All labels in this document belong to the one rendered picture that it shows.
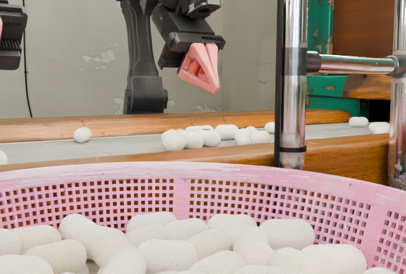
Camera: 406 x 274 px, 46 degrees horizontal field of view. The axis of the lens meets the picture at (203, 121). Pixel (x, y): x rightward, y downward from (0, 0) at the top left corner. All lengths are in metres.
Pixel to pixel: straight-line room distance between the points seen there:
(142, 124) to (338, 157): 0.37
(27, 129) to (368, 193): 0.52
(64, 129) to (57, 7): 1.98
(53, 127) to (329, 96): 0.64
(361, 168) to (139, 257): 0.31
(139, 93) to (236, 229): 0.76
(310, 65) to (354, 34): 0.69
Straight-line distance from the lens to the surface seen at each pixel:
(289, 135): 0.39
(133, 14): 1.09
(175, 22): 0.77
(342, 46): 1.11
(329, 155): 0.46
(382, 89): 0.96
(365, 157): 0.50
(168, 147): 0.55
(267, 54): 2.67
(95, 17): 2.71
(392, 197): 0.26
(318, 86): 1.13
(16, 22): 0.54
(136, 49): 1.06
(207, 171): 0.32
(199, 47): 0.74
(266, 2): 2.72
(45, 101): 2.62
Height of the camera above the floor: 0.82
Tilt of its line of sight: 5 degrees down
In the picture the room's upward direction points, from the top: 1 degrees clockwise
